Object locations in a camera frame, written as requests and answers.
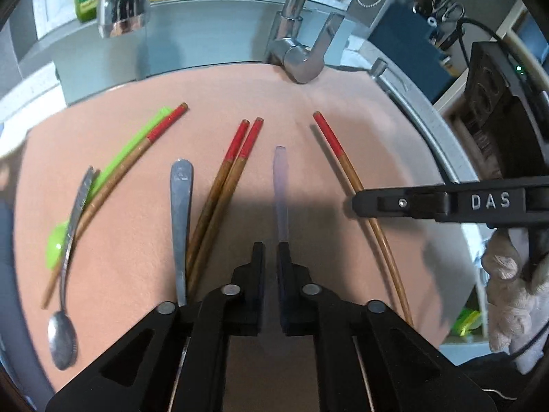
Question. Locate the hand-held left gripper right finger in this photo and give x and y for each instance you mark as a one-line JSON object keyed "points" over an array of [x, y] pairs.
{"points": [[284, 274]]}

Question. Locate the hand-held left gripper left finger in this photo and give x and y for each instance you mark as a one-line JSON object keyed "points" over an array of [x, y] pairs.
{"points": [[257, 274]]}

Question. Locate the green plastic spoon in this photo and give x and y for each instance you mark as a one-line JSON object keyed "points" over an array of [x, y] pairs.
{"points": [[128, 146]]}

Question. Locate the metal sink knob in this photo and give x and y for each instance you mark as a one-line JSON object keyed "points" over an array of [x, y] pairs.
{"points": [[379, 68]]}

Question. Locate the clear plastic spoon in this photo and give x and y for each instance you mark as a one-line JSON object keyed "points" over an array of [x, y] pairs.
{"points": [[281, 189]]}

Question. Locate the slim metal spoon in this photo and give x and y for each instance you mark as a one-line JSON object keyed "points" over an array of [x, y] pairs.
{"points": [[62, 343]]}

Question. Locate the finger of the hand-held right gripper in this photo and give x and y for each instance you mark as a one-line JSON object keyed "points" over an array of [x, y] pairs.
{"points": [[386, 204]]}

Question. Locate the person's right hand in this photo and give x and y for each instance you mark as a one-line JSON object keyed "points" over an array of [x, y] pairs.
{"points": [[510, 283]]}

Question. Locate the peach table mat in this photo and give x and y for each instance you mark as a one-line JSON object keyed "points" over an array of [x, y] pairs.
{"points": [[300, 94]]}

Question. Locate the flexible faucet sprayer extension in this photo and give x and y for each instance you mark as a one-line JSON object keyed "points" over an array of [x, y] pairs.
{"points": [[124, 8]]}

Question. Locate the yellow green plastic item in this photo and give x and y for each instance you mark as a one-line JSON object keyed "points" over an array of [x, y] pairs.
{"points": [[466, 322]]}

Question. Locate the dark blue knife block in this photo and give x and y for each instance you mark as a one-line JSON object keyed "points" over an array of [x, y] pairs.
{"points": [[407, 51]]}

